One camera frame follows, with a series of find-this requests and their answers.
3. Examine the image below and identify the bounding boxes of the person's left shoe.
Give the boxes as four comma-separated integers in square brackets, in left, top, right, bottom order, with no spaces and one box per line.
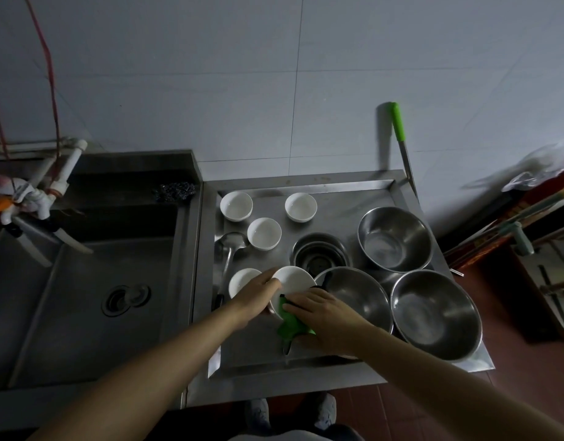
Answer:
[244,398,271,433]

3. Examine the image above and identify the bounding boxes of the green cleaning cloth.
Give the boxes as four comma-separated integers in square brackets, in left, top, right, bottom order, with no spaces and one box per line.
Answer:
[276,293,318,356]

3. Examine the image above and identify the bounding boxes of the steel ladle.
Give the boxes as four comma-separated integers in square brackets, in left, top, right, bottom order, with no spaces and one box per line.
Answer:
[211,232,250,313]

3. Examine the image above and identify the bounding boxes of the large steel mixing bowl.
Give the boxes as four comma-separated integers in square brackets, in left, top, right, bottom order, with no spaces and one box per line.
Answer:
[313,266,395,360]
[358,206,433,273]
[390,269,483,362]

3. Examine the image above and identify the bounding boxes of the sink drain strainer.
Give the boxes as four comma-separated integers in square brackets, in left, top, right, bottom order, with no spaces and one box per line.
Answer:
[101,284,152,317]

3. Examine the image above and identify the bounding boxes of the person's right shoe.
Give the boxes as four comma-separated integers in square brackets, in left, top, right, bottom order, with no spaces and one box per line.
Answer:
[312,393,338,431]

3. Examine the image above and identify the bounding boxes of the metal rack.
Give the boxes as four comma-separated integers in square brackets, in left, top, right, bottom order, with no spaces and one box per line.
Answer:
[512,225,564,349]

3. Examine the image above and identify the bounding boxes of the white ceramic bowl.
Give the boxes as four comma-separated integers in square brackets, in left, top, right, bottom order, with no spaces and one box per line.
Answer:
[220,191,254,223]
[228,268,264,301]
[285,193,318,224]
[247,217,282,251]
[267,266,317,320]

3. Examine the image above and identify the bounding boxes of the person's right forearm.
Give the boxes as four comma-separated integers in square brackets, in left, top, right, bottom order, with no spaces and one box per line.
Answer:
[358,328,564,441]

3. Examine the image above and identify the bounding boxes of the person's left forearm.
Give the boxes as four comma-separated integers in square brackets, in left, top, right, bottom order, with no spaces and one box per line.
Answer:
[27,310,246,441]

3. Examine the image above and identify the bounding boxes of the teal handled brush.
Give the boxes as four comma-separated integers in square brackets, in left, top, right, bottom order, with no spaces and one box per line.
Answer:
[502,221,535,257]

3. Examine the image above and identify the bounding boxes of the stainless steel sink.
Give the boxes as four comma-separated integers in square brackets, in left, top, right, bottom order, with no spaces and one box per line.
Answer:
[0,150,204,430]

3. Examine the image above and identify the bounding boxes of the red cord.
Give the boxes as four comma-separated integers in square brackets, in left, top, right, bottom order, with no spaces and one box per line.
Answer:
[0,0,63,161]

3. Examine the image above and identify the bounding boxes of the person's right hand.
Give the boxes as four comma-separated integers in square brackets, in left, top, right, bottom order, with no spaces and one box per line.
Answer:
[282,287,378,359]

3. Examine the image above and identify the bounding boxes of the person's shoe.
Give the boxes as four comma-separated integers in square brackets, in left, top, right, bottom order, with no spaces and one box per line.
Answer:
[312,393,338,431]
[244,398,271,433]

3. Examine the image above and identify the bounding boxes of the green handled tool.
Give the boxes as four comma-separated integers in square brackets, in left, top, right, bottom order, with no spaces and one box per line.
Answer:
[390,102,418,198]

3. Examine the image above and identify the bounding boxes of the steel drainboard table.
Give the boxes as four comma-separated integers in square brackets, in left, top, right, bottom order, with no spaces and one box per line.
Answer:
[186,170,496,408]

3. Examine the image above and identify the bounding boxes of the clear plastic bag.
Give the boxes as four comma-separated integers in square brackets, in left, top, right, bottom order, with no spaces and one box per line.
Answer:
[501,140,564,192]

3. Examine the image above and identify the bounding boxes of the person's left hand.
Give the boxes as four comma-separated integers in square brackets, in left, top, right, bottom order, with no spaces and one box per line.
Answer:
[229,269,282,331]

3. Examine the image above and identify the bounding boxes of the white plastic pipe faucet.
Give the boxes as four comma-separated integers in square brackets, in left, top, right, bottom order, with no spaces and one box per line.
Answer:
[0,138,94,268]

